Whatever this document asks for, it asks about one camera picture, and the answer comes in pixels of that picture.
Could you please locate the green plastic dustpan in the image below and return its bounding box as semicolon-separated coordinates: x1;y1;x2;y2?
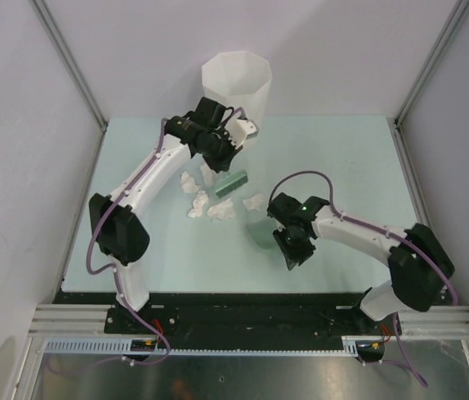
246;218;279;250

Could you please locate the green hand brush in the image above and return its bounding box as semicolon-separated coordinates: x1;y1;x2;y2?
214;170;248;198

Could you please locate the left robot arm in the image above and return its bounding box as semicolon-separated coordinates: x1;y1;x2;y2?
86;97;259;333

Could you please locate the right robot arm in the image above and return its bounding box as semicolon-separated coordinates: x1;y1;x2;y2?
267;192;455;334

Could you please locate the crumpled paper scrap middle left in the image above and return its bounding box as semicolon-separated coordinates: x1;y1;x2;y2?
199;163;215;187

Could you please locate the crumpled paper scrap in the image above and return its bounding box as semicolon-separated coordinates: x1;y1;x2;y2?
242;193;266;211
207;197;235;221
199;163;215;187
180;171;201;194
187;190;209;218

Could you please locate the crumpled paper scrap upper left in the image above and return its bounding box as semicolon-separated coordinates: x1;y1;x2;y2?
180;171;201;194

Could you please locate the crumpled paper scrap lower left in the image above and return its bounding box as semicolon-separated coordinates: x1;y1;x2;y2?
187;190;209;218

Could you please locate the crumpled paper scrap far left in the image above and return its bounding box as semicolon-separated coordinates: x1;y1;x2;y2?
242;193;266;211

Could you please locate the crumpled paper scrap front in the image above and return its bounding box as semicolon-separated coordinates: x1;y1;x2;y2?
207;197;235;221

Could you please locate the white faceted waste bin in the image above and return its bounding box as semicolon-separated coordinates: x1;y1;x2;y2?
201;51;272;127

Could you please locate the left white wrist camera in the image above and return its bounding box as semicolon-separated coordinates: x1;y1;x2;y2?
227;118;260;149

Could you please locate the grey slotted cable duct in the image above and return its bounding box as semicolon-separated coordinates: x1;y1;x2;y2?
44;337;385;357

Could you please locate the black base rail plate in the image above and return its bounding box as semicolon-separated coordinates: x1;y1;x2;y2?
54;292;406;350

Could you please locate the left aluminium frame post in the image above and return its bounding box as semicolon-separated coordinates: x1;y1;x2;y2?
28;0;108;133

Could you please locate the aluminium frame post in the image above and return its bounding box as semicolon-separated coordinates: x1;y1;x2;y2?
393;0;469;126
28;0;108;133

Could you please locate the right aluminium frame post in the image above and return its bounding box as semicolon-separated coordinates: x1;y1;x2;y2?
393;0;469;126

